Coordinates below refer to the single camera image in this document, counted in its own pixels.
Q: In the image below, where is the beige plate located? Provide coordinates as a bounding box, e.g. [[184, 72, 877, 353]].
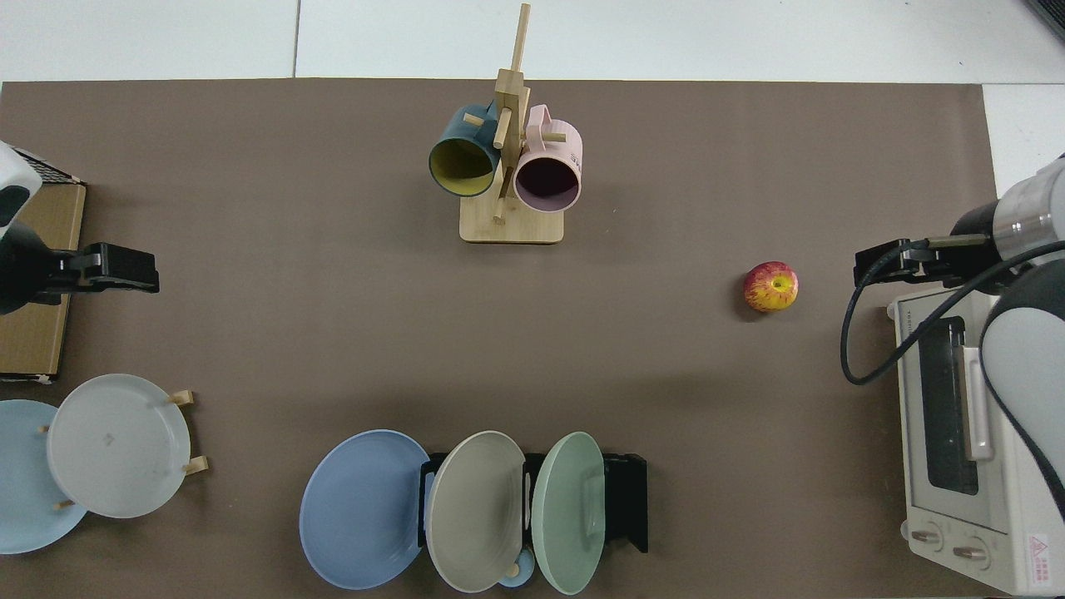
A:
[[424, 430, 527, 593]]

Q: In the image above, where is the pink mug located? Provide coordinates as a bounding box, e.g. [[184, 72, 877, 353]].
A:
[[513, 104, 583, 213]]

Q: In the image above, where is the red yellow apple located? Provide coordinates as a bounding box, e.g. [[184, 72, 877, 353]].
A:
[[743, 260, 800, 314]]

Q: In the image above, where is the pale green plate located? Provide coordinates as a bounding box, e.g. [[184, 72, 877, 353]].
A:
[[532, 431, 607, 596]]

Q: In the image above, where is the small blue round thing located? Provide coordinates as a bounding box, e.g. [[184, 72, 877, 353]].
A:
[[497, 549, 536, 589]]

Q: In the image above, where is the wooden plate rack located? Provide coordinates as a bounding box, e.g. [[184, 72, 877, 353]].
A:
[[37, 389, 209, 510]]

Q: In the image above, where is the wire basket with wooden floor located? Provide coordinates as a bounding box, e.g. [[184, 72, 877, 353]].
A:
[[0, 146, 87, 384]]

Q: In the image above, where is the light grey plate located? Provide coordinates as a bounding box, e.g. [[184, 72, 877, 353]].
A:
[[47, 374, 191, 519]]

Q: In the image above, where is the black dish rack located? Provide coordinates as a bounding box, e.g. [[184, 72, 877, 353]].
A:
[[418, 452, 648, 554]]

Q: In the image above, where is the wooden cup stand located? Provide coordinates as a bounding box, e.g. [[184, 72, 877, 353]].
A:
[[459, 2, 567, 245]]

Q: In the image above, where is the light blue plate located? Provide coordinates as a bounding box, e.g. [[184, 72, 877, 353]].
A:
[[0, 399, 88, 555]]

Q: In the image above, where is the dark grey object corner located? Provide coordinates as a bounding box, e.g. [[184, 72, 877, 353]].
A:
[[1025, 0, 1065, 41]]

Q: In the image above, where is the brown table cloth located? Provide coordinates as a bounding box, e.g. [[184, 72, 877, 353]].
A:
[[0, 79, 1008, 599]]

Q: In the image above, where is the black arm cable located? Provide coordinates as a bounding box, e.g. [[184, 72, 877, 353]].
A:
[[840, 237, 1065, 386]]

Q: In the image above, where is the pale toaster oven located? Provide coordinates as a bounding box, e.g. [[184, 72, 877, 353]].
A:
[[886, 279, 1065, 597]]

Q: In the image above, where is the dark teal mug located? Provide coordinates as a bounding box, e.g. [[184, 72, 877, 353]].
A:
[[428, 101, 503, 198]]

